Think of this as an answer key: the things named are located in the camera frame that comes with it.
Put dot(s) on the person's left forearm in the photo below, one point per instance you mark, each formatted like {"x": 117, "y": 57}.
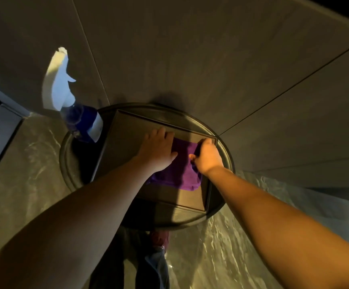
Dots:
{"x": 72, "y": 225}

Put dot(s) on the dark rectangular tray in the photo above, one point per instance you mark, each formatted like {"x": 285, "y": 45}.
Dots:
{"x": 123, "y": 138}

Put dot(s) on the person's right thumb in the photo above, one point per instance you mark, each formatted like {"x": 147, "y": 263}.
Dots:
{"x": 192, "y": 158}

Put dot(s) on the person's left hand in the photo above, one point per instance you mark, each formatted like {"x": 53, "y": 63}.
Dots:
{"x": 156, "y": 151}

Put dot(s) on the dark red shoe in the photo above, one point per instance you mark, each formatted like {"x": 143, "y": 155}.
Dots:
{"x": 159, "y": 237}

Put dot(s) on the purple cleaning cloth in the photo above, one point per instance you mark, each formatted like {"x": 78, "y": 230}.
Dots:
{"x": 182, "y": 173}

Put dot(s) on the person's left thumb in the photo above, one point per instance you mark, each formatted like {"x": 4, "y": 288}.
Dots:
{"x": 174, "y": 156}

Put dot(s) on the person's left middle finger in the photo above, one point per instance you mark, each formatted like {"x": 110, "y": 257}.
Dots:
{"x": 161, "y": 133}

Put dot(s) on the blue spray bottle white trigger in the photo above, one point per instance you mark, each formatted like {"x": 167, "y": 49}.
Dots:
{"x": 72, "y": 102}

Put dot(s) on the person's right hand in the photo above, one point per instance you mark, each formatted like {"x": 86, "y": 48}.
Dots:
{"x": 209, "y": 159}

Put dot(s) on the person's right forearm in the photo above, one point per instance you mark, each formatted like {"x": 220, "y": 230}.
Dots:
{"x": 282, "y": 234}

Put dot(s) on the blue jeans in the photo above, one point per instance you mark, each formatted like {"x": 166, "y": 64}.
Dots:
{"x": 150, "y": 267}

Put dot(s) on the person's left little finger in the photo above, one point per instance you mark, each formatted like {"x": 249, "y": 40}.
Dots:
{"x": 147, "y": 139}

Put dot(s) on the round black side table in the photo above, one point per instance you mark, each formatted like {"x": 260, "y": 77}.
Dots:
{"x": 72, "y": 159}

